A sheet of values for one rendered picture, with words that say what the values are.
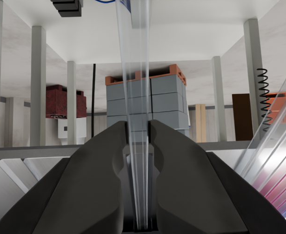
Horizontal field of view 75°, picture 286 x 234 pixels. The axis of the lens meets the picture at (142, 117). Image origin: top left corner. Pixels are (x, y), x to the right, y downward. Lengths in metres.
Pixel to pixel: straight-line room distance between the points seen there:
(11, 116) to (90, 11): 4.59
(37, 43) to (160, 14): 0.37
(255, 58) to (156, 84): 2.15
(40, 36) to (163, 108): 2.15
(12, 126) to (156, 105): 3.42
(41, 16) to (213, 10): 0.47
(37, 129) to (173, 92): 2.21
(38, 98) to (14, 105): 4.48
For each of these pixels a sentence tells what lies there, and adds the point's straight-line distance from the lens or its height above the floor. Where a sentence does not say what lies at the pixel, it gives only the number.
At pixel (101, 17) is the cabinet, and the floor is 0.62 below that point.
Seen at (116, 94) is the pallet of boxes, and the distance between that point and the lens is 2.98.
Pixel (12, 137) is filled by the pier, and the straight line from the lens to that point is 5.03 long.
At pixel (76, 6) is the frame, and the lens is 0.48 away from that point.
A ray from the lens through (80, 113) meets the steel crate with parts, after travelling 4.01.
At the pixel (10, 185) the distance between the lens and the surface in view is 0.24.
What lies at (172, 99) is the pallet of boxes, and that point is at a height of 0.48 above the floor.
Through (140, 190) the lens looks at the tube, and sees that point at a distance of 0.20.
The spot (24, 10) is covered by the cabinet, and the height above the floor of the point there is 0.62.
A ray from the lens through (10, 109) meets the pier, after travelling 5.11.
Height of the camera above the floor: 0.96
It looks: 5 degrees down
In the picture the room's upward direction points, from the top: 178 degrees clockwise
